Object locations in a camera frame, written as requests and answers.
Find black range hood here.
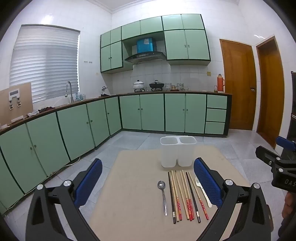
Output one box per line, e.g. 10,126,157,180
124,51,166,65

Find white plastic fork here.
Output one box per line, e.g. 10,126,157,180
195,176,212,208

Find white window blinds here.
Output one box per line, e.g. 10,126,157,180
9,24,80,102

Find metal kitchen faucet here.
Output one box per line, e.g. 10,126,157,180
65,81,74,103

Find wooden board with white brackets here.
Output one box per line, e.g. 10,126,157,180
0,82,34,127

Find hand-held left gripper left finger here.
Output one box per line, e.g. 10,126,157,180
26,159,103,241

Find metal spoon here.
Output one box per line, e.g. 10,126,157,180
157,180,167,217

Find black wok with lid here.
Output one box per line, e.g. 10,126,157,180
149,80,165,91

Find green wall cabinets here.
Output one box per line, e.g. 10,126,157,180
100,14,211,74

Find white two-compartment utensil holder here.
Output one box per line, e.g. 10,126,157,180
160,136,197,168

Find blue wrapped hood chimney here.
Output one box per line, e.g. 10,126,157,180
136,38,154,53

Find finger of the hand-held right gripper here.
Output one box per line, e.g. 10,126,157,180
276,136,296,151
255,146,282,168

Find person's right hand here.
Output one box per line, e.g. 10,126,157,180
281,192,296,219

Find wooden door with handle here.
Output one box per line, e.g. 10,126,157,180
219,39,257,131

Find plain wooden door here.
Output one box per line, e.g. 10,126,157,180
255,35,285,149

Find orange thermos flask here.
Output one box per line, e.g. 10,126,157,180
217,74,225,93

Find green base cabinets with counter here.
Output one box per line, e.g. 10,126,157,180
0,92,232,216

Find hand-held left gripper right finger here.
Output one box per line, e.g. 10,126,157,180
194,158,274,241

